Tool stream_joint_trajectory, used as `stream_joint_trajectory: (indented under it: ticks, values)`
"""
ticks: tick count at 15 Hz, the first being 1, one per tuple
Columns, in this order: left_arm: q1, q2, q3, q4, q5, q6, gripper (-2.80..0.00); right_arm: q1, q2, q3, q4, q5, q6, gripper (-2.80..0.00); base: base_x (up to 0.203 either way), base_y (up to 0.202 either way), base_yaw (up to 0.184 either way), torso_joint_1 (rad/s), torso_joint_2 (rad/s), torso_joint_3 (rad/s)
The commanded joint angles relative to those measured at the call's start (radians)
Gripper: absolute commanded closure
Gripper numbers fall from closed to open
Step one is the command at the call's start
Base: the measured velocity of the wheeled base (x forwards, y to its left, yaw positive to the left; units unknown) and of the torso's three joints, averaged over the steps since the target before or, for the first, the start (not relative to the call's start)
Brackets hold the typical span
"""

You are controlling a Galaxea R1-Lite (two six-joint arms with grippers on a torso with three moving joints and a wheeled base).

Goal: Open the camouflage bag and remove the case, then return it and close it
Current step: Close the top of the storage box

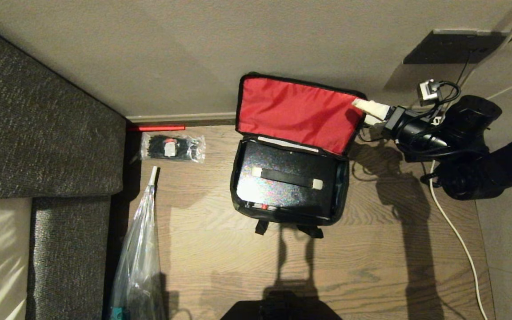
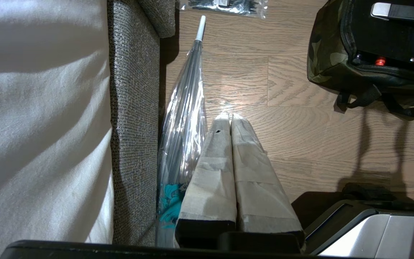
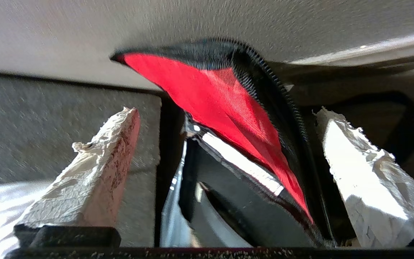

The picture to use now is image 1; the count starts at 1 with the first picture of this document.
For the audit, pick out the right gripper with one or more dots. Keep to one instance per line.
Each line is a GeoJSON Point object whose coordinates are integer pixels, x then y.
{"type": "Point", "coordinates": [411, 130]}

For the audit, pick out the red lined bag lid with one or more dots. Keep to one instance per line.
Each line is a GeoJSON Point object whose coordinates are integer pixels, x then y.
{"type": "Point", "coordinates": [296, 111]}

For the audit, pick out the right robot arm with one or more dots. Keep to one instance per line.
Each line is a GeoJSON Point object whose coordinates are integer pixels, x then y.
{"type": "Point", "coordinates": [478, 146]}

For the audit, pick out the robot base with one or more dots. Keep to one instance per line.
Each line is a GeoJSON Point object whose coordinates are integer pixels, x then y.
{"type": "Point", "coordinates": [280, 309]}

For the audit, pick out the black bag with red lid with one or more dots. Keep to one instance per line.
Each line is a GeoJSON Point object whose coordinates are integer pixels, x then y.
{"type": "Point", "coordinates": [238, 178]}

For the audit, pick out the clear plastic bag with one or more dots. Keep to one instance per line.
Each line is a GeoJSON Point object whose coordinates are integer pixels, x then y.
{"type": "Point", "coordinates": [138, 262]}

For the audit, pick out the white paper sheet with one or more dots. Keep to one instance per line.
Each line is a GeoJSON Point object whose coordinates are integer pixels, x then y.
{"type": "Point", "coordinates": [288, 144]}

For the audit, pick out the wooden baseboard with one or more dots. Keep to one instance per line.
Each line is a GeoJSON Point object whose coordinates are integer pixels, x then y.
{"type": "Point", "coordinates": [185, 118]}

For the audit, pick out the red strip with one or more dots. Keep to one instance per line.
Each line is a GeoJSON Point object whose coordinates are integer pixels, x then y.
{"type": "Point", "coordinates": [156, 128]}

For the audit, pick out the grey fabric sofa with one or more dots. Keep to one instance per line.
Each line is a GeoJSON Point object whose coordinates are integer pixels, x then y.
{"type": "Point", "coordinates": [38, 133]}

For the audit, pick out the black wall panel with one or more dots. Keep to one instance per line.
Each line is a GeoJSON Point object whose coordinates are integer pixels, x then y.
{"type": "Point", "coordinates": [454, 46]}

